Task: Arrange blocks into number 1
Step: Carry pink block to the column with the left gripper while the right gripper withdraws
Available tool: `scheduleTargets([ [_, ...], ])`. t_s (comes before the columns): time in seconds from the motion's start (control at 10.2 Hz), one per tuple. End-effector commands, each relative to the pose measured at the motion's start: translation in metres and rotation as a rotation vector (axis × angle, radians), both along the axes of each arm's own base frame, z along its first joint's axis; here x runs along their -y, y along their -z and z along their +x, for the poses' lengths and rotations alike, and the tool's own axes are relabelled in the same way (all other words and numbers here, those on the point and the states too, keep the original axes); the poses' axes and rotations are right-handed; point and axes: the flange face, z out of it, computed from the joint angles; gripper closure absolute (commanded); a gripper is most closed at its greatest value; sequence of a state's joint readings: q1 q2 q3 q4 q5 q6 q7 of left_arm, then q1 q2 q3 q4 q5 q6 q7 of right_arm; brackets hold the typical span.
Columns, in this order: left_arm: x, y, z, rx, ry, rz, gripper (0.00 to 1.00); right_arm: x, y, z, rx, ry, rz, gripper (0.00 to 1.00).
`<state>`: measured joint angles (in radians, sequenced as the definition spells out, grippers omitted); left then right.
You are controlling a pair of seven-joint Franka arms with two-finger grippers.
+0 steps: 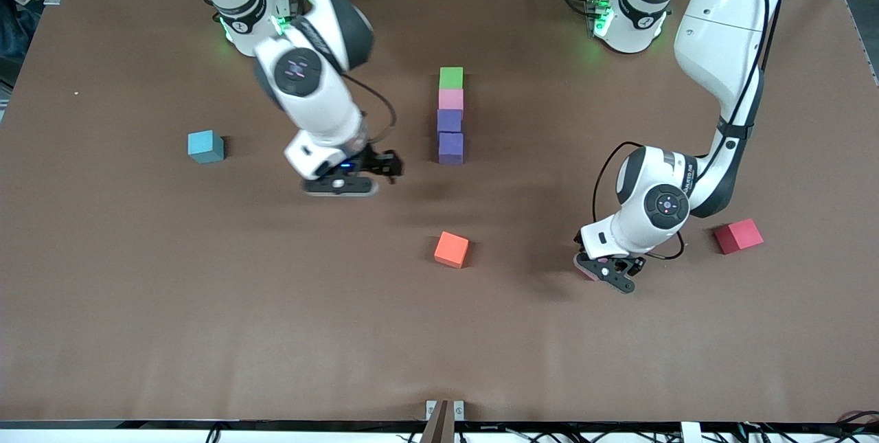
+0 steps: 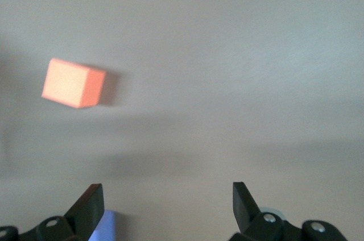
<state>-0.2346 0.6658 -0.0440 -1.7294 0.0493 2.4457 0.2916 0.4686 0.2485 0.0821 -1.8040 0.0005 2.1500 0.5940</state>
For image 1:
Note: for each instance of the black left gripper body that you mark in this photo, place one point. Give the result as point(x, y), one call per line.
point(629, 264)

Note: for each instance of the pink foam cube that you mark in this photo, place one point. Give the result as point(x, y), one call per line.
point(585, 266)
point(450, 99)

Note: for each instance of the purple foam cube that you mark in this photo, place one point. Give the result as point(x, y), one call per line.
point(449, 120)
point(450, 146)

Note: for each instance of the green foam cube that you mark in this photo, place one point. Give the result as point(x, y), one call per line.
point(451, 79)

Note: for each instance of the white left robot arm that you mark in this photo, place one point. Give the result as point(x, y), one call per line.
point(721, 31)

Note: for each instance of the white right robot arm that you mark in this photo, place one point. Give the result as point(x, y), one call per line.
point(316, 99)

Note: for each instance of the red foam cube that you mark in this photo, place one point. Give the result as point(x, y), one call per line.
point(738, 235)

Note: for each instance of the orange foam cube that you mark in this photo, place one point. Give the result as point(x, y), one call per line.
point(451, 249)

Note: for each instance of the teal foam cube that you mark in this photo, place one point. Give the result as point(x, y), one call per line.
point(204, 146)

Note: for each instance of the brown table cover sheet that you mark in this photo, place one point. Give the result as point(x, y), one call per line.
point(206, 326)

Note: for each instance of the blue fabric item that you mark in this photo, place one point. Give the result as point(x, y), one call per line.
point(10, 38)

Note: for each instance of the white bracket block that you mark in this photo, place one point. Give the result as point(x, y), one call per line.
point(690, 433)

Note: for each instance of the grey bracket with brown post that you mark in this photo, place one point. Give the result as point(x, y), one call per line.
point(439, 426)

